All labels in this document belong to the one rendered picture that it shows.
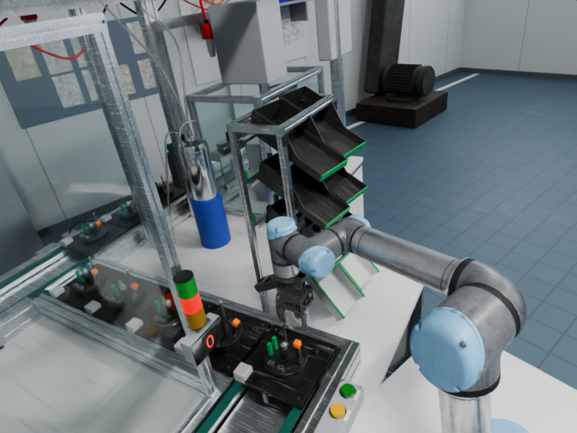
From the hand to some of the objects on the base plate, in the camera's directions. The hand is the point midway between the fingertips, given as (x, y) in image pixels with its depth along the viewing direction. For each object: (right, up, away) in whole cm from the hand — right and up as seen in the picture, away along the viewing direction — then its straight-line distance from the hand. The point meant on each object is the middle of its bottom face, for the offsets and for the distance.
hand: (289, 323), depth 120 cm
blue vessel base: (-38, +18, +97) cm, 106 cm away
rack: (+8, -4, +47) cm, 48 cm away
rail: (0, -39, -12) cm, 41 cm away
